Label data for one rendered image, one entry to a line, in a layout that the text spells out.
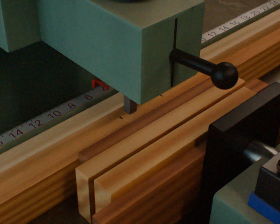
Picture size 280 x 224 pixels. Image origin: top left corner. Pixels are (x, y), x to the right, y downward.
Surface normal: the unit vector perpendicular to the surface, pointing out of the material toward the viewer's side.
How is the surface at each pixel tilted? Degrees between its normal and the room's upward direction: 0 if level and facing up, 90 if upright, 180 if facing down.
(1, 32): 90
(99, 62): 90
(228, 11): 0
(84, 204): 90
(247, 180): 0
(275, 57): 90
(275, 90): 0
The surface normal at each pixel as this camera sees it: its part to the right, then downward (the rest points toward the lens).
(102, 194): -0.73, 0.41
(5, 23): 0.35, 0.58
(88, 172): 0.02, -0.79
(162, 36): 0.68, 0.46
